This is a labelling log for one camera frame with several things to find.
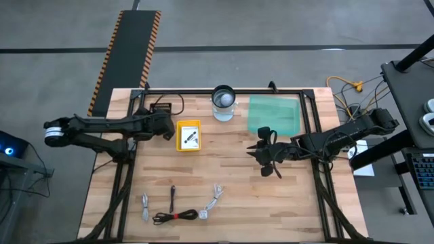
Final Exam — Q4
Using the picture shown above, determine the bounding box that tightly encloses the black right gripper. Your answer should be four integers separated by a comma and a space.
246, 127, 295, 178

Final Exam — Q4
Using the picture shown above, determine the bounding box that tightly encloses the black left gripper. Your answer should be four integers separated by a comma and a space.
144, 108, 176, 142

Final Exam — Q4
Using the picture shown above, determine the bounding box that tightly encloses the white cardboard box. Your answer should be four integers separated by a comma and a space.
180, 126, 199, 150

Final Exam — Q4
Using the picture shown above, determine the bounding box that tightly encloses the white cable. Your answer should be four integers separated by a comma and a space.
204, 184, 224, 213

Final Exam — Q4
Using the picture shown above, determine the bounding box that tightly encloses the small grey braided cable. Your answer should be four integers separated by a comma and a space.
141, 192, 150, 223

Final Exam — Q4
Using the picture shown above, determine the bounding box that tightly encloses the yellow plastic bin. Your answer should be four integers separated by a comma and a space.
175, 119, 202, 153

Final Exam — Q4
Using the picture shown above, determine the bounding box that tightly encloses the teal translucent plastic bin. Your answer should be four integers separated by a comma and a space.
246, 94, 302, 137

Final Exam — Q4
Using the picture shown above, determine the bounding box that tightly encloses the tall cylindrical cup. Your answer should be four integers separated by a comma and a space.
211, 84, 237, 123

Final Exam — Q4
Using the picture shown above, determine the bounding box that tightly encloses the black mat with striped edges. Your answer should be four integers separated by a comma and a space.
87, 9, 162, 118

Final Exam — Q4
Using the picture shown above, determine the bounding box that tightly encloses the white paper sheet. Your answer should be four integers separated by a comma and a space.
347, 139, 376, 178

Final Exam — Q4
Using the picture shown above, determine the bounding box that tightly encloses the black metal pole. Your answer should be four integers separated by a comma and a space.
349, 129, 416, 171
395, 33, 434, 73

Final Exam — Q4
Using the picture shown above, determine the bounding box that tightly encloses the dark grey desk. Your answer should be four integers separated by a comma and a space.
0, 151, 55, 244

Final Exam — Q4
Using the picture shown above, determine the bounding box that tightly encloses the dark grey side table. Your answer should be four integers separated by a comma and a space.
380, 59, 434, 150

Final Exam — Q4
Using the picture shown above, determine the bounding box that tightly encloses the black device with blue light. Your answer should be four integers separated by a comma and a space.
0, 130, 30, 159

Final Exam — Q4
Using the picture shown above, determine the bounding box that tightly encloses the black computer keyboard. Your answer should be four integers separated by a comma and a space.
405, 152, 434, 190

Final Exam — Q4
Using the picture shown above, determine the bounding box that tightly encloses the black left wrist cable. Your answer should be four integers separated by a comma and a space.
152, 93, 185, 117

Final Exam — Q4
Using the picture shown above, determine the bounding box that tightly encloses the black aluminium table frame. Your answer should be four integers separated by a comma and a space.
76, 81, 366, 243

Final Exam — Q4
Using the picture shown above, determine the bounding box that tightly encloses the black cable with red tie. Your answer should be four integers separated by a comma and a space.
151, 209, 199, 226

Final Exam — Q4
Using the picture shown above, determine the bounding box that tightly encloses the yellow cable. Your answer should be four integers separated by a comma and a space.
325, 76, 364, 119

